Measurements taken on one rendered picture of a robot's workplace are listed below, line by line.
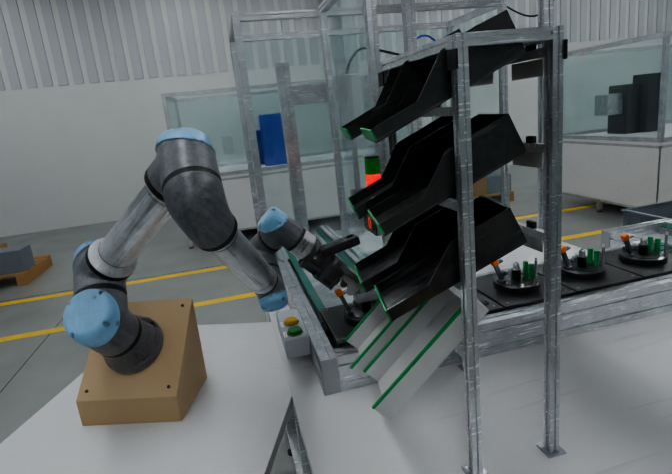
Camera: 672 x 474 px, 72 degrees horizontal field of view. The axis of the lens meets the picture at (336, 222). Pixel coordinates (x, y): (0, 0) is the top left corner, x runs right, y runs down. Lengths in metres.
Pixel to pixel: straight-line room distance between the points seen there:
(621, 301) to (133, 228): 1.36
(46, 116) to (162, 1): 2.87
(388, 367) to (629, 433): 0.51
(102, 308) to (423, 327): 0.71
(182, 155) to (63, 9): 8.84
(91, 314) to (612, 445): 1.13
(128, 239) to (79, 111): 8.47
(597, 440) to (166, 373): 0.99
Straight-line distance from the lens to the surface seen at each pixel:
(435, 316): 1.01
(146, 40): 9.39
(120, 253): 1.16
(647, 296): 1.69
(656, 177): 6.00
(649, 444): 1.19
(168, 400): 1.28
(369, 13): 1.49
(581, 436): 1.17
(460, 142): 0.77
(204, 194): 0.89
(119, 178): 9.47
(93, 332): 1.16
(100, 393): 1.36
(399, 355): 1.03
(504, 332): 1.40
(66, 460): 1.33
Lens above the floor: 1.56
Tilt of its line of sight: 13 degrees down
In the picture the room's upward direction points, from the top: 6 degrees counter-clockwise
